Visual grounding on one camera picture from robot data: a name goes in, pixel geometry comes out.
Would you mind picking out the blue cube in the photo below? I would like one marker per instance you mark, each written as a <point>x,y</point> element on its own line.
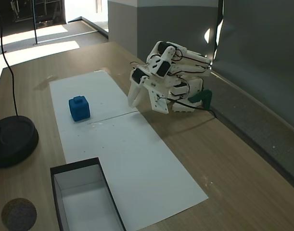
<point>80,109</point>

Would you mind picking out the dark grey backdrop sheet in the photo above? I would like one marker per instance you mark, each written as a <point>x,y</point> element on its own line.
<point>262,53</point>

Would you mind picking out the white paper sheet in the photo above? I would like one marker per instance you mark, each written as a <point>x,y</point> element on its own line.
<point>127,163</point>
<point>89,96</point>

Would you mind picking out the thin black pole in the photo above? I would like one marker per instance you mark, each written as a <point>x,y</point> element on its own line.
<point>35,21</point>

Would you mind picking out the brown cardboard box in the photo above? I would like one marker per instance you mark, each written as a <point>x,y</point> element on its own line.
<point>89,199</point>

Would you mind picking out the black round stand base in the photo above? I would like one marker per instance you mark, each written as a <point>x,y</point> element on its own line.
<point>14,139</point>

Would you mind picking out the green table clamp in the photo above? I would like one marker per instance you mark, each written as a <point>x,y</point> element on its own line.
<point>202,96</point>

